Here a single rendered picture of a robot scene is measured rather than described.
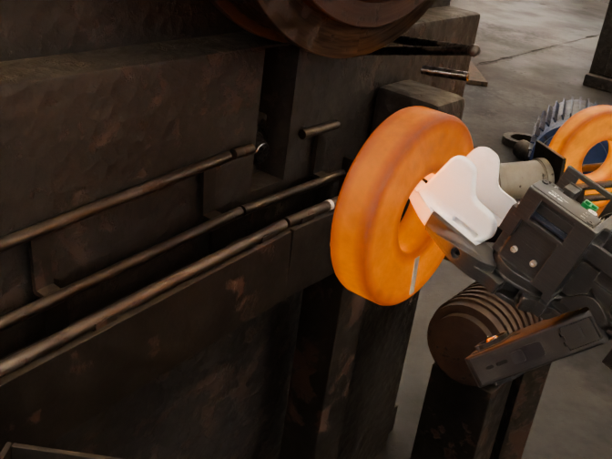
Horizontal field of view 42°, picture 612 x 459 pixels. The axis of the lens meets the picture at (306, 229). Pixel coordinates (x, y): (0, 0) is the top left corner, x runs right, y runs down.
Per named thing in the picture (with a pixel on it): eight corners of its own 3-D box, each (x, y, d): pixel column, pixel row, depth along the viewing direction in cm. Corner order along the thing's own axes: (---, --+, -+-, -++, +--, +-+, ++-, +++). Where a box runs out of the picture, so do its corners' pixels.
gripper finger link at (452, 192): (428, 117, 59) (529, 189, 55) (396, 180, 62) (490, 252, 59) (406, 124, 57) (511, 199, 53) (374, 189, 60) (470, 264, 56)
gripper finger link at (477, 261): (455, 198, 60) (550, 270, 56) (444, 217, 61) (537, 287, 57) (423, 214, 56) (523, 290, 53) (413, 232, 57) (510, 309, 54)
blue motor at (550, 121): (514, 205, 288) (537, 114, 273) (525, 158, 337) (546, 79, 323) (600, 226, 281) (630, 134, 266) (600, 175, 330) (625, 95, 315)
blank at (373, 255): (339, 130, 54) (379, 145, 52) (453, 87, 65) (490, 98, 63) (320, 320, 61) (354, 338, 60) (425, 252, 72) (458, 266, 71)
